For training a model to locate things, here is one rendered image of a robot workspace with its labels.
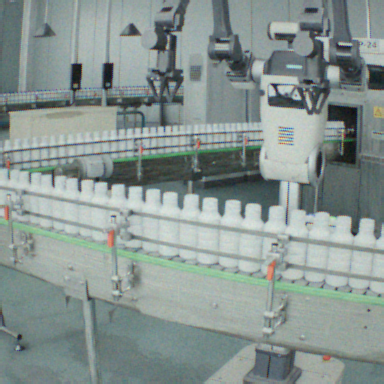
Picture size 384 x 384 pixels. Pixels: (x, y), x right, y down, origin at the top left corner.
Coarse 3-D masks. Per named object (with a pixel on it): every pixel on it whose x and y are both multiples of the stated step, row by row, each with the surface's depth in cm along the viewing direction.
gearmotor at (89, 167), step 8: (80, 160) 292; (88, 160) 294; (96, 160) 297; (104, 160) 300; (56, 168) 288; (64, 168) 285; (72, 168) 287; (80, 168) 290; (88, 168) 291; (96, 168) 292; (104, 168) 299; (112, 168) 303; (56, 176) 289; (64, 176) 285; (72, 176) 287; (80, 176) 291; (88, 176) 292; (96, 176) 293; (104, 176) 303
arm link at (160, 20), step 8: (168, 0) 154; (176, 0) 153; (184, 0) 155; (160, 8) 153; (168, 8) 153; (176, 8) 150; (184, 8) 154; (160, 16) 151; (168, 16) 149; (160, 24) 152; (168, 24) 151
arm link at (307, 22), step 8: (312, 0) 132; (320, 0) 131; (304, 8) 132; (312, 8) 131; (320, 8) 130; (304, 16) 130; (312, 16) 129; (320, 16) 128; (304, 24) 130; (312, 24) 129; (320, 24) 128; (320, 32) 131
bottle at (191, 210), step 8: (184, 200) 141; (192, 200) 140; (184, 208) 142; (192, 208) 141; (184, 216) 141; (192, 216) 140; (184, 224) 141; (184, 232) 141; (192, 232) 141; (184, 240) 142; (192, 240) 141; (184, 256) 143; (192, 256) 142
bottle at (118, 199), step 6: (114, 186) 153; (120, 186) 153; (114, 192) 153; (120, 192) 152; (114, 198) 153; (120, 198) 153; (108, 204) 153; (114, 204) 152; (120, 204) 152; (108, 216) 154; (120, 216) 153; (120, 228) 153; (120, 240) 154
